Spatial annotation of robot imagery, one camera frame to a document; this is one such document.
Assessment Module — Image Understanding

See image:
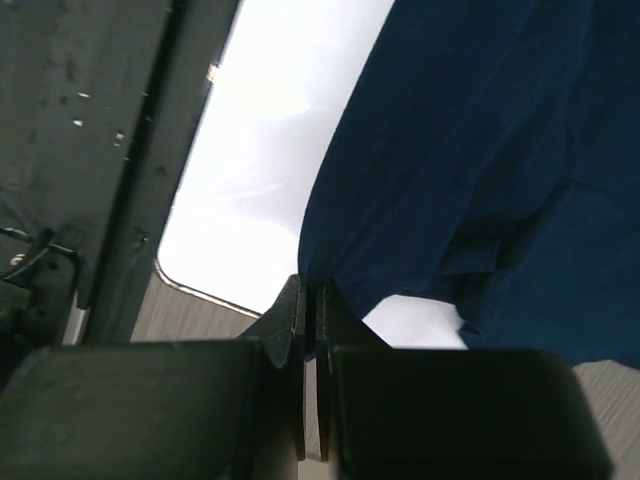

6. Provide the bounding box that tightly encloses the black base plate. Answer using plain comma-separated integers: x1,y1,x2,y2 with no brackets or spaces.
1,1,238,345

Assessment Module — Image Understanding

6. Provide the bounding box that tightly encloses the white mat with black border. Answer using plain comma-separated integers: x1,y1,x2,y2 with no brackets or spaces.
155,0,464,351

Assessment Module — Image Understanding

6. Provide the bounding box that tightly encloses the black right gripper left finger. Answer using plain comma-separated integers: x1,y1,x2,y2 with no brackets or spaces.
1,276,306,479

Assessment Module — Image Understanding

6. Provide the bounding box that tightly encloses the navy blue t-shirt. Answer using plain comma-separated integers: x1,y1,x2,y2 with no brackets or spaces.
298,1,639,368

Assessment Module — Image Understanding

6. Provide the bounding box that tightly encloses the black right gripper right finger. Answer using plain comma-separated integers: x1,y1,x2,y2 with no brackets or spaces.
314,283,614,479

